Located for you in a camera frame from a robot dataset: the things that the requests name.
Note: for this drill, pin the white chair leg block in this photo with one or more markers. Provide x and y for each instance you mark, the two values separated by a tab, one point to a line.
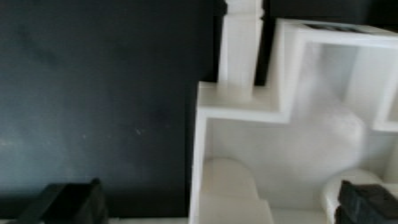
357	176
229	202

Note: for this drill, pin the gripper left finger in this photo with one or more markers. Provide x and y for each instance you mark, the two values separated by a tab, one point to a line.
69	204

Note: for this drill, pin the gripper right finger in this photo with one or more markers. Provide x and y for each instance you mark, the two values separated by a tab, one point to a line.
368	205

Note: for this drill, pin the white chair seat part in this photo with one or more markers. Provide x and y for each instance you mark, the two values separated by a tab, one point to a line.
297	113

